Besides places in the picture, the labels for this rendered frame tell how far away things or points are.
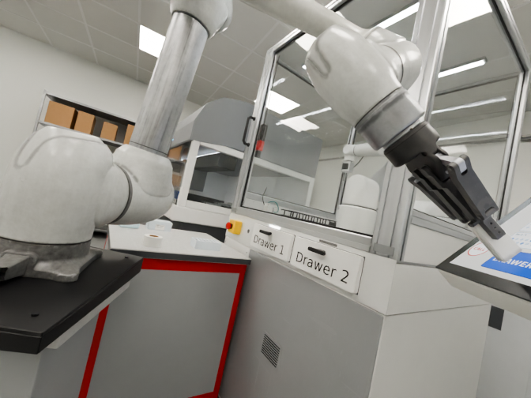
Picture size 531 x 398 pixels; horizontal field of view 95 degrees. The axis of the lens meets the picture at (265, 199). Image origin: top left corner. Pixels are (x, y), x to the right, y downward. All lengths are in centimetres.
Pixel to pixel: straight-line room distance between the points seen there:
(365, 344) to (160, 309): 75
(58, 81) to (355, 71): 520
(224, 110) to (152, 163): 125
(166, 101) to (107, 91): 461
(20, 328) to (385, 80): 59
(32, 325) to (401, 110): 58
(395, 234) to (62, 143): 78
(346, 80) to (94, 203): 52
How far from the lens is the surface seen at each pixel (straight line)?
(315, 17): 62
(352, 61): 43
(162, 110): 74
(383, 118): 42
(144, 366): 124
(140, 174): 69
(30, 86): 547
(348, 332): 84
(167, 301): 113
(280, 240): 104
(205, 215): 180
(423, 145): 43
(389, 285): 76
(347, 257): 80
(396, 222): 76
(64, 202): 58
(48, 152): 59
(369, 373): 83
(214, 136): 183
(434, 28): 97
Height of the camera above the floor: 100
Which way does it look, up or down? 3 degrees up
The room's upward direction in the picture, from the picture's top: 12 degrees clockwise
